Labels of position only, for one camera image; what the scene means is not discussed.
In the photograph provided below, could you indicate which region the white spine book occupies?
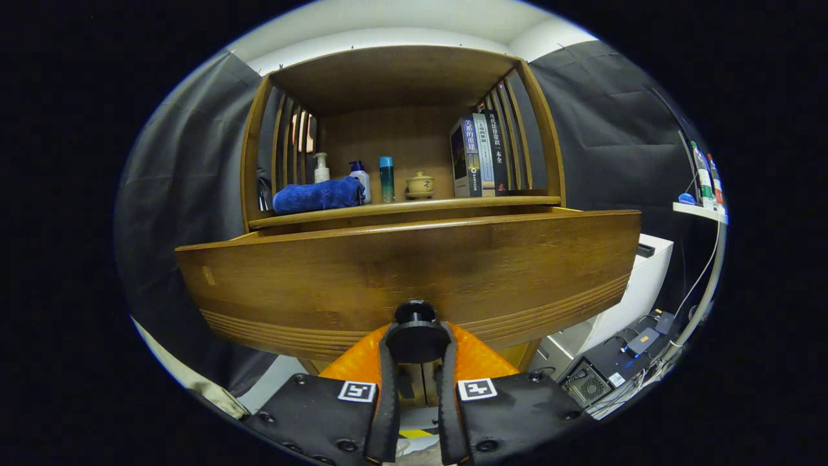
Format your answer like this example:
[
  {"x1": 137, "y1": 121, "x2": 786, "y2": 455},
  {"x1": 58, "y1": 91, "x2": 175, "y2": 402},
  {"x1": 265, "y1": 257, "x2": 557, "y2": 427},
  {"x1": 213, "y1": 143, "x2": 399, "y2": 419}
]
[{"x1": 472, "y1": 113, "x2": 496, "y2": 197}]

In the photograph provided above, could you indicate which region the grey book blue spine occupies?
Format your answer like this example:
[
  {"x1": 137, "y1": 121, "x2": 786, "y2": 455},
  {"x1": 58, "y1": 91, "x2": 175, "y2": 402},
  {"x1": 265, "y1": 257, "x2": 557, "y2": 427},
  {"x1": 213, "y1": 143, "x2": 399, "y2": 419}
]
[{"x1": 450, "y1": 116, "x2": 483, "y2": 198}]

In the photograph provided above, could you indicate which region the black computer case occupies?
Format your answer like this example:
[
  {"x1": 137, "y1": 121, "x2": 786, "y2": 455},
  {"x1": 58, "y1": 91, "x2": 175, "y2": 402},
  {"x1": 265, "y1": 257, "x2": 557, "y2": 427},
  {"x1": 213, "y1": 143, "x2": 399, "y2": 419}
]
[{"x1": 560, "y1": 309, "x2": 680, "y2": 408}]

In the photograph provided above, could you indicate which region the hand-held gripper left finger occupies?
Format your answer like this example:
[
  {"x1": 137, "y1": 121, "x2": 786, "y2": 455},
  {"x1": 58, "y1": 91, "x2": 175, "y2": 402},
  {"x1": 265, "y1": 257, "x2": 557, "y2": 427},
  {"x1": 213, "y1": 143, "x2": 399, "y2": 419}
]
[{"x1": 243, "y1": 322, "x2": 402, "y2": 465}]

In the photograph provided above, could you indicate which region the white lotion bottle blue cap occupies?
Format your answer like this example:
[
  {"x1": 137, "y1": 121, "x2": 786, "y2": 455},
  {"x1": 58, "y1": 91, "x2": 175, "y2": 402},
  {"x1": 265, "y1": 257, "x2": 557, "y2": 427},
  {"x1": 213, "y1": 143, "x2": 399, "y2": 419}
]
[{"x1": 349, "y1": 161, "x2": 372, "y2": 205}]

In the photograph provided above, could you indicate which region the wooden drawer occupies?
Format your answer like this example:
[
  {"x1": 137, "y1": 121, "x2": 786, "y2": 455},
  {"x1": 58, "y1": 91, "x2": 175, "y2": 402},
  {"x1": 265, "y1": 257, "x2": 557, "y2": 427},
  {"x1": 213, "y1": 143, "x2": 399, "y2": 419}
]
[{"x1": 175, "y1": 207, "x2": 641, "y2": 364}]

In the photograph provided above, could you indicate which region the blue towel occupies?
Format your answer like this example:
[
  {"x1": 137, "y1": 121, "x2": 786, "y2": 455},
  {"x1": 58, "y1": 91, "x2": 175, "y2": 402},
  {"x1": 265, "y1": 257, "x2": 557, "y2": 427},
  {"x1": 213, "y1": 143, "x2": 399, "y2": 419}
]
[{"x1": 272, "y1": 176, "x2": 366, "y2": 216}]

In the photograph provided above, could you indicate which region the yellow lidded teacup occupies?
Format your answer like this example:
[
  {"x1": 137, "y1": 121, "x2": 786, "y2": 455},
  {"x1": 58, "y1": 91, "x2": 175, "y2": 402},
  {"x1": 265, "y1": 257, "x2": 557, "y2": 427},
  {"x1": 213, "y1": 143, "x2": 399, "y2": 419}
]
[{"x1": 406, "y1": 171, "x2": 435, "y2": 200}]

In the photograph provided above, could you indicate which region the wooden cabinet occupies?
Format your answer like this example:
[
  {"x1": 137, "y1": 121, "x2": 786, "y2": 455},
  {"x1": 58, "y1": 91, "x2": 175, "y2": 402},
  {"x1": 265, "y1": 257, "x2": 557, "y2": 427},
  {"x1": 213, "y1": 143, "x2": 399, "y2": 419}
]
[{"x1": 241, "y1": 44, "x2": 567, "y2": 408}]

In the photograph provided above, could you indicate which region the white cable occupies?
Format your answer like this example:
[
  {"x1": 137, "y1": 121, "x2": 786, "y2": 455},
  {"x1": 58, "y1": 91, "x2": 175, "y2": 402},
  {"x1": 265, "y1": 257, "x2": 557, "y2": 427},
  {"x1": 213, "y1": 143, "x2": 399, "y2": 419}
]
[{"x1": 585, "y1": 220, "x2": 724, "y2": 418}]

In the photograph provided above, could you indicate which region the red label bottle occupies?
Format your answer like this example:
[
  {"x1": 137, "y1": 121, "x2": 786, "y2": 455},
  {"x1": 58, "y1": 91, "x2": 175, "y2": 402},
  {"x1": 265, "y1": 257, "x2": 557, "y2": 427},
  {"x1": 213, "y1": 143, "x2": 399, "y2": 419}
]
[{"x1": 706, "y1": 153, "x2": 725, "y2": 208}]

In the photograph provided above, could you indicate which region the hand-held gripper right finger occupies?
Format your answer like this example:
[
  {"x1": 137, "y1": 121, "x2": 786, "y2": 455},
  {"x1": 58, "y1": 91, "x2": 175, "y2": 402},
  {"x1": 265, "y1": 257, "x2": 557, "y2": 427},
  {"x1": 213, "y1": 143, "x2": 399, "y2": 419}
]
[{"x1": 437, "y1": 322, "x2": 593, "y2": 465}]

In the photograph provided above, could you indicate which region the teal clear bottle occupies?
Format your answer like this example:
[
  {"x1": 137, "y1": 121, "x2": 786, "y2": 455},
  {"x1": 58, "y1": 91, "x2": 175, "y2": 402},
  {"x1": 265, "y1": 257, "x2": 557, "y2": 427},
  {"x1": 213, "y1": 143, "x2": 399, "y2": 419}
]
[{"x1": 379, "y1": 156, "x2": 396, "y2": 204}]

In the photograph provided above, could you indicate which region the black spine book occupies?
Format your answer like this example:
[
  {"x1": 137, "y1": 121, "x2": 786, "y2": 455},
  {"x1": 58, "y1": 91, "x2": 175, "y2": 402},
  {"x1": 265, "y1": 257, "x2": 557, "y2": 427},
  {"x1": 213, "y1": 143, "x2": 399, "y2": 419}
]
[{"x1": 484, "y1": 110, "x2": 510, "y2": 195}]

